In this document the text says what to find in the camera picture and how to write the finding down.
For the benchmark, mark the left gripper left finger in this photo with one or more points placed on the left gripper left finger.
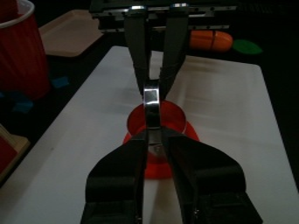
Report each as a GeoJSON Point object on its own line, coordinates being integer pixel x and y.
{"type": "Point", "coordinates": [117, 180]}

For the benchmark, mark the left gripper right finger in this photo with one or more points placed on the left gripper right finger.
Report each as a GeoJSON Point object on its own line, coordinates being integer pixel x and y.
{"type": "Point", "coordinates": [210, 180]}

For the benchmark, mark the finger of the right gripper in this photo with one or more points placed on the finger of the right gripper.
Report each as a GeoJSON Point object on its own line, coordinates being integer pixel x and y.
{"type": "Point", "coordinates": [137, 43]}
{"type": "Point", "coordinates": [173, 43]}

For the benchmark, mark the round metal dough cutter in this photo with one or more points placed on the round metal dough cutter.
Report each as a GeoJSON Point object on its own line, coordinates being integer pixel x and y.
{"type": "Point", "coordinates": [151, 99]}

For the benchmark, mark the wooden drawer cabinet box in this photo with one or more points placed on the wooden drawer cabinet box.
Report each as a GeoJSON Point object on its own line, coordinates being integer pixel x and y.
{"type": "Point", "coordinates": [22, 144]}

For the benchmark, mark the red front wooden drawer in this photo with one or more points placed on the red front wooden drawer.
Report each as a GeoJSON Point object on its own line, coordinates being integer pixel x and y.
{"type": "Point", "coordinates": [6, 154]}

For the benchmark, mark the pink plastic tray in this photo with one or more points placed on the pink plastic tray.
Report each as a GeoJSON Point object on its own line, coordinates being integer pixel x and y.
{"type": "Point", "coordinates": [66, 35]}

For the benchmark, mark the white cutting board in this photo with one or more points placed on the white cutting board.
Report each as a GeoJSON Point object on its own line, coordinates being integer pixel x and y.
{"type": "Point", "coordinates": [234, 131]}

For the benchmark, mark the green toy carrot leaf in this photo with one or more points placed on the green toy carrot leaf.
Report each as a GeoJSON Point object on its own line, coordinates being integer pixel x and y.
{"type": "Point", "coordinates": [247, 47]}

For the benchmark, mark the blue tape piece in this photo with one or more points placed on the blue tape piece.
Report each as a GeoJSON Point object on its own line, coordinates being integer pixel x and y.
{"type": "Point", "coordinates": [59, 82]}
{"type": "Point", "coordinates": [22, 105]}

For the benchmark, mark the red plastic cup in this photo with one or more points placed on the red plastic cup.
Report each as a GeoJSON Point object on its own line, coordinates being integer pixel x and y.
{"type": "Point", "coordinates": [19, 58]}

